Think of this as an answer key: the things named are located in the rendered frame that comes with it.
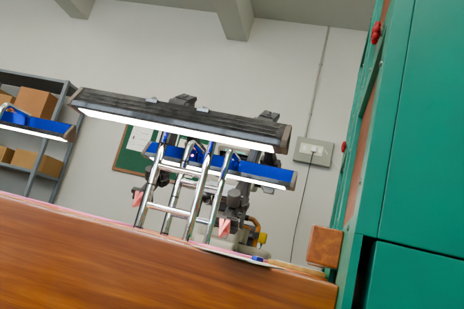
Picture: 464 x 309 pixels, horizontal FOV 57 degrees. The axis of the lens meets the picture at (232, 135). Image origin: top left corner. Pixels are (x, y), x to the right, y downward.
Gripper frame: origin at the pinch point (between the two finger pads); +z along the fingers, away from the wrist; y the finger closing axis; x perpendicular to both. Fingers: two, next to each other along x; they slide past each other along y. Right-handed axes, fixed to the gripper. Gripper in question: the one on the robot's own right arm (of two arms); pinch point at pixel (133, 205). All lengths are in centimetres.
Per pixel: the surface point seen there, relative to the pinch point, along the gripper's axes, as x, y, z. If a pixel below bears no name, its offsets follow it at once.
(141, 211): -39, 31, 49
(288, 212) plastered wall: 102, 55, -163
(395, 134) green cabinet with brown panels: -91, 89, 79
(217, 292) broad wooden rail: -63, 68, 91
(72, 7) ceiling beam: -26, -205, -249
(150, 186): -45, 31, 43
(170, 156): -32.1, 19.9, 4.7
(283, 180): -32, 65, 4
